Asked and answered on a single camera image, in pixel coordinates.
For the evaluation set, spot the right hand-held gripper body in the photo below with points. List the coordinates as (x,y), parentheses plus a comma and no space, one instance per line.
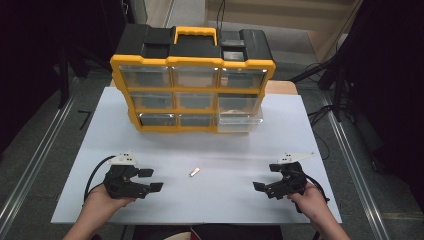
(288,185)

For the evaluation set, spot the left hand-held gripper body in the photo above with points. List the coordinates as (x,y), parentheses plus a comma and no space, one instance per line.
(121,185)

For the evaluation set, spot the small metal piece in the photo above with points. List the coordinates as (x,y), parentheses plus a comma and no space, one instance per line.
(194,172)

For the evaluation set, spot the clear plastic drawer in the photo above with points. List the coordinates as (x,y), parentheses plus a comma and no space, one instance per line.
(240,124)

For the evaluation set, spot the person's left hand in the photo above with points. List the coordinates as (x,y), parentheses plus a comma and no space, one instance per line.
(101,201)

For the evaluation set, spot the person's right hand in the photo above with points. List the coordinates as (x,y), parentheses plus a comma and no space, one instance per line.
(308,201)

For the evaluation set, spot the person's dark clothing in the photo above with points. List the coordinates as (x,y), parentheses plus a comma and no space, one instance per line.
(216,232)

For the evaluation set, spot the set of clear drawers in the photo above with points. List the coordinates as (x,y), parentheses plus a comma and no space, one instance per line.
(151,100)

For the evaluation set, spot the dark metal stand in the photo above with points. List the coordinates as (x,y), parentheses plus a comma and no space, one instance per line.
(337,90)
(64,76)

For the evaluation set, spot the yellow and black organizer case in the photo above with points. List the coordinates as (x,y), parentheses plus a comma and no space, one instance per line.
(195,61)

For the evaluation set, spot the metal floor rail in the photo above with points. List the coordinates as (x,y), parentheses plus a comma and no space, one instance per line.
(353,166)
(36,156)

